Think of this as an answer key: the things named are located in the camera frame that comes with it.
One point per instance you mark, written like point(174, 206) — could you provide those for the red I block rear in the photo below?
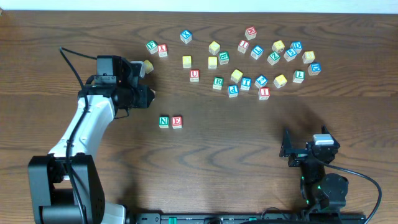
point(243, 46)

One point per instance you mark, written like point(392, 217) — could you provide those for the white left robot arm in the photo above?
point(64, 184)

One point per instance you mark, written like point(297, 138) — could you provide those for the red Y block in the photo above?
point(162, 50)

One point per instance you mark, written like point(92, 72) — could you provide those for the red U block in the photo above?
point(194, 75)

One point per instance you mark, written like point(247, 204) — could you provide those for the blue P block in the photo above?
point(233, 91)

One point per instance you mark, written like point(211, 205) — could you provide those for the red i block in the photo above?
point(264, 93)
point(243, 46)

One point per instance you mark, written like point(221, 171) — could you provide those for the yellow block far left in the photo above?
point(149, 66)

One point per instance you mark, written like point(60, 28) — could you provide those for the red E block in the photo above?
point(177, 122)

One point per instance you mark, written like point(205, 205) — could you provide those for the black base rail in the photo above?
point(270, 215)

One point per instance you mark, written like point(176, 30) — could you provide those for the blue X block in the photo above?
point(186, 36)

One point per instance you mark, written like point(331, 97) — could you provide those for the yellow block right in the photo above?
point(308, 57)

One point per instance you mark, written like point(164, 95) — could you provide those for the green 7 block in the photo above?
point(298, 76)

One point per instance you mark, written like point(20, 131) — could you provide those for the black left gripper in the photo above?
point(144, 84)

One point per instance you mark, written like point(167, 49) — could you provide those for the green Z block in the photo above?
point(273, 58)

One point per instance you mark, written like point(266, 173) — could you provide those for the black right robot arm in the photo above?
point(323, 192)

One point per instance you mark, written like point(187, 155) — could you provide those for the blue D block front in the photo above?
point(314, 69)

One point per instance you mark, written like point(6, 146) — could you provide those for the green N block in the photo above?
point(164, 122)

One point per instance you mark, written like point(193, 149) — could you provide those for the yellow block centre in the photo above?
point(236, 75)

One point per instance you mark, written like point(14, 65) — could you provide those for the blue d block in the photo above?
point(314, 69)
point(296, 46)

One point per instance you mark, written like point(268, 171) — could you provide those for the blue D block rear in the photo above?
point(296, 46)

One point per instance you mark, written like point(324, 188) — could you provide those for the green B block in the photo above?
point(223, 57)

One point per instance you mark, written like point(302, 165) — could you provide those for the blue 5 block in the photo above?
point(290, 54)

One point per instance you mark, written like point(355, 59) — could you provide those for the yellow pen picture block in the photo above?
point(280, 81)

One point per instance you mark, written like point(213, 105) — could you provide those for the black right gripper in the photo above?
point(302, 155)

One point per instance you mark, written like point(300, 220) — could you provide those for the green R block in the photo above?
point(218, 83)

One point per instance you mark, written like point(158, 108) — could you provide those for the blue 2 block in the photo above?
point(261, 81)

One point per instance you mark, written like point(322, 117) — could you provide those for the yellow block rear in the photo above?
point(214, 48)

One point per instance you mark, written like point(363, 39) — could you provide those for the yellow block beside B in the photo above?
point(212, 62)

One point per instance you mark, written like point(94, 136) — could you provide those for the blue T block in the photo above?
point(246, 83)

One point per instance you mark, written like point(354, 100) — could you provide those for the yellow monkey picture block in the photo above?
point(278, 46)

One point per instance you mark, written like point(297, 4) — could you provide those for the red H block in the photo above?
point(250, 33)

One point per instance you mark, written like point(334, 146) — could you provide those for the green F block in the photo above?
point(152, 47)

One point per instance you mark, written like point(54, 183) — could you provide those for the yellow O block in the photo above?
point(187, 61)

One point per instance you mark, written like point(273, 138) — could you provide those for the blue L block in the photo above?
point(256, 52)

